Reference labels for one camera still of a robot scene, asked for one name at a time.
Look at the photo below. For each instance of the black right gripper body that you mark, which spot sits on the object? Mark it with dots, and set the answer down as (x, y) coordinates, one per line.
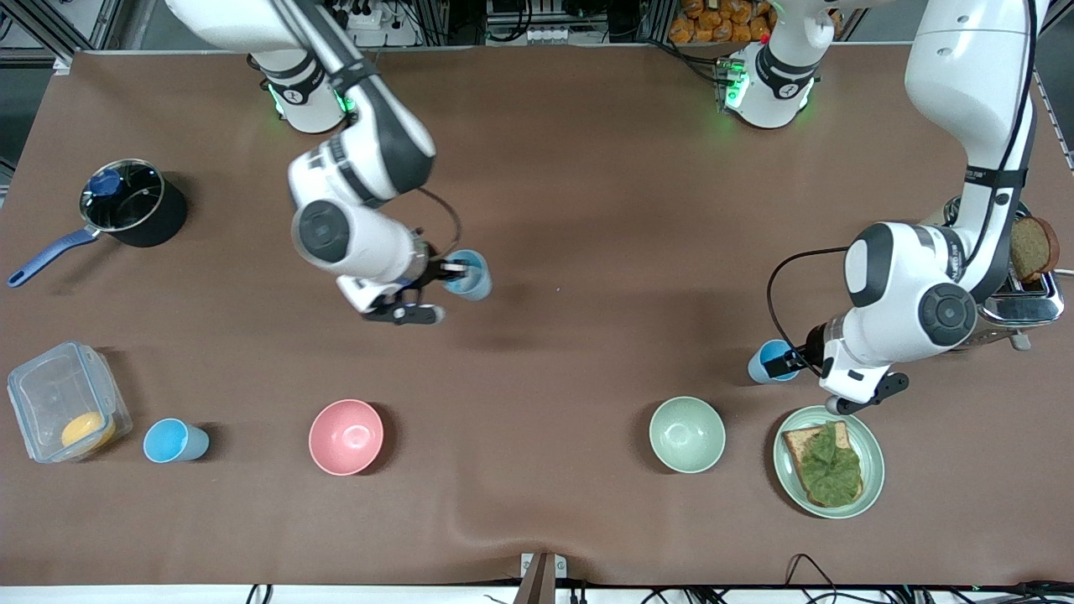
(430, 272)

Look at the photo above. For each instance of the light blue plastic cup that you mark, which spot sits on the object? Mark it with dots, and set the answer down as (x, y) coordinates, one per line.
(765, 362)
(172, 441)
(474, 281)

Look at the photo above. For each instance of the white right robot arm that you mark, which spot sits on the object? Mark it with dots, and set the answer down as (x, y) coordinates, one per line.
(361, 243)

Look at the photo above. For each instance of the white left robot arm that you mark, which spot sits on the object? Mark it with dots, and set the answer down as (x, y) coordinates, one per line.
(889, 277)

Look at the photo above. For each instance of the toast slice under lettuce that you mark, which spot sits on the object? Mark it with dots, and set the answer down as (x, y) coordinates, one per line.
(795, 443)

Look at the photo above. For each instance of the green lettuce leaf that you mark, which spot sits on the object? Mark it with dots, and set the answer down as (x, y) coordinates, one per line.
(831, 470)

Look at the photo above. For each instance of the pale green bowl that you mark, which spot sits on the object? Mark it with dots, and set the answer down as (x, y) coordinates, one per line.
(687, 434)

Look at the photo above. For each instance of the pale green plate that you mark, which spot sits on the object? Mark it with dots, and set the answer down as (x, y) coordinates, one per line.
(873, 470)

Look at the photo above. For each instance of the brown table cover mat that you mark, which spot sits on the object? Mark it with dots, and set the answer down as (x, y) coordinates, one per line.
(587, 184)

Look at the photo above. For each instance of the pink bowl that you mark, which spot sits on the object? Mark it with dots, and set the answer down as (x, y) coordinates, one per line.
(346, 436)

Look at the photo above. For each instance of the cream and chrome toaster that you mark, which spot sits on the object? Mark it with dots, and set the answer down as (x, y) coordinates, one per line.
(1028, 306)

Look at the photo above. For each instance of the brown bread slice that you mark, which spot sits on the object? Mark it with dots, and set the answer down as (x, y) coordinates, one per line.
(1036, 247)

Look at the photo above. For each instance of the small white power strip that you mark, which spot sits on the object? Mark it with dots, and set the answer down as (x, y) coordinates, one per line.
(550, 35)

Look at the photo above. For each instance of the white power strip with plugs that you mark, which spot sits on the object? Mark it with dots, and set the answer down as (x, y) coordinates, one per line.
(365, 17)

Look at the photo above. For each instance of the glass lid with blue knob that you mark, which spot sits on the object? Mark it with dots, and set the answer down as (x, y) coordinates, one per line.
(122, 197)

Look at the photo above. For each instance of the bag of orange buns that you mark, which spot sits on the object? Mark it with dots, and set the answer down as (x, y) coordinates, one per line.
(713, 21)

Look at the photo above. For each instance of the yellow round food piece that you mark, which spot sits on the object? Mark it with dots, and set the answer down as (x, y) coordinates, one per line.
(86, 432)

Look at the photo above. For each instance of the clear plastic food container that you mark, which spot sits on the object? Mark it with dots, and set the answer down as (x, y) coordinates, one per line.
(59, 394)

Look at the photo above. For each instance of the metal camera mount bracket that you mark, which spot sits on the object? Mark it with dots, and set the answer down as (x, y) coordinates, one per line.
(541, 570)

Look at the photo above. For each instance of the metal corner bracket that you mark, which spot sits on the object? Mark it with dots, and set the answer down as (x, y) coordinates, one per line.
(64, 63)

